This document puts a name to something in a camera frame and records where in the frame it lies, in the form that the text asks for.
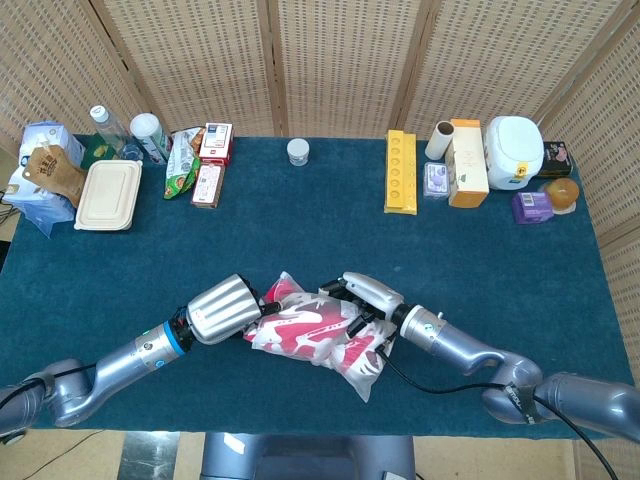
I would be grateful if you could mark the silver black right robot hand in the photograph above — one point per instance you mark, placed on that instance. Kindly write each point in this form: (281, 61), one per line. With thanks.
(372, 295)

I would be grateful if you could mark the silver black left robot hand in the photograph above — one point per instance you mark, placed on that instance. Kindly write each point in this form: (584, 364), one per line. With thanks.
(222, 310)

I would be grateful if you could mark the red white clothes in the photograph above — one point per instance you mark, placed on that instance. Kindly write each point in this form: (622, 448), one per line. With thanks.
(295, 336)

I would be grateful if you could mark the red white snack bag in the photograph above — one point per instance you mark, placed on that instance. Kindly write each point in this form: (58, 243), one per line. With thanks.
(362, 391)

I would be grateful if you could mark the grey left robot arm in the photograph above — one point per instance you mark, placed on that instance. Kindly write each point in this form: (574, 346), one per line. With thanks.
(120, 365)

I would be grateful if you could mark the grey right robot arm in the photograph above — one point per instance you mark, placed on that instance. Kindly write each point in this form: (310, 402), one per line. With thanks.
(465, 345)

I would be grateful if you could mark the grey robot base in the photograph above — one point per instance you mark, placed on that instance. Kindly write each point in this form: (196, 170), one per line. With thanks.
(310, 457)

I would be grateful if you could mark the green snack bag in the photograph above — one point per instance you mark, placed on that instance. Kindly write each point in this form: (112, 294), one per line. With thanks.
(181, 165)

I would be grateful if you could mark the teal table carpet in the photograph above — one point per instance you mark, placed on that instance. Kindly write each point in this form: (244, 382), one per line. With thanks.
(150, 260)

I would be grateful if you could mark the flat red brown box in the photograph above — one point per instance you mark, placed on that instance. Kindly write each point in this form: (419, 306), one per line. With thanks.
(207, 186)

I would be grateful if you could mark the yellow holder with holes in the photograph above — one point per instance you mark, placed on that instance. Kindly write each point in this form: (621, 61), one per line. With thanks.
(401, 172)

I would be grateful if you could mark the clear box with purple soap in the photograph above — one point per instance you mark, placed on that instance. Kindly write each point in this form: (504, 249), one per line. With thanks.
(436, 180)

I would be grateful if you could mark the orange white tissue box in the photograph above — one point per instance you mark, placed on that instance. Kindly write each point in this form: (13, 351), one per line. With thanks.
(467, 165)

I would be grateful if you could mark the small white jar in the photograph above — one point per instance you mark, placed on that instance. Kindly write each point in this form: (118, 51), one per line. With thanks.
(298, 151)

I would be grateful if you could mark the beige lidded lunch box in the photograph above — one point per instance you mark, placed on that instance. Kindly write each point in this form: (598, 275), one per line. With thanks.
(107, 195)

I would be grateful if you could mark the red white carton box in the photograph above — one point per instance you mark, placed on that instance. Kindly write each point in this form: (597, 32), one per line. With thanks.
(216, 142)

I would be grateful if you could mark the white paper roll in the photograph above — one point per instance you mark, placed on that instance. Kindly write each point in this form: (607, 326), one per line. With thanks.
(439, 140)

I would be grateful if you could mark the purple package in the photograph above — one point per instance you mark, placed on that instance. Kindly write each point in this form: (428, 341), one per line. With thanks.
(532, 207)

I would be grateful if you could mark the white green cylindrical can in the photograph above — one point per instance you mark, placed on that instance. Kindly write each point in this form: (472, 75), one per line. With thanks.
(147, 132)

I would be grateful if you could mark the dark green packet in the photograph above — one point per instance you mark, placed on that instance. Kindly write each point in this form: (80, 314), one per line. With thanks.
(97, 152)

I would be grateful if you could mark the white rice cooker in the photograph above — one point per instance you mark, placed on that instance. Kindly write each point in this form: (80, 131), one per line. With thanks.
(512, 147)

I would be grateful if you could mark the wrapped brown bun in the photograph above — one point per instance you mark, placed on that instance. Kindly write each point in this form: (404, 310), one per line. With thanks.
(562, 194)

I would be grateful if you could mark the clear plastic water bottle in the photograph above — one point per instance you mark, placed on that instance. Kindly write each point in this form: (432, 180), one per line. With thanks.
(107, 127)

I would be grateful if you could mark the brown paper pouch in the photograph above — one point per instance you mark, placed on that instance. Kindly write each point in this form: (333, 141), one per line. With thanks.
(52, 172)

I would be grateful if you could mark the dark box with pink print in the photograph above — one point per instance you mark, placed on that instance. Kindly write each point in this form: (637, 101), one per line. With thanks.
(555, 159)

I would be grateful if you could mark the wicker folding screen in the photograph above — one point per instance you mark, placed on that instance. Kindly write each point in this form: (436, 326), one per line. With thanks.
(350, 60)

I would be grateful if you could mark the blue white plastic package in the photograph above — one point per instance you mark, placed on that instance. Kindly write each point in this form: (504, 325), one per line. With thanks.
(47, 137)

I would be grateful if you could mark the black caster wheel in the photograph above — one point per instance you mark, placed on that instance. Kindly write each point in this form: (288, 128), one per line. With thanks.
(11, 437)

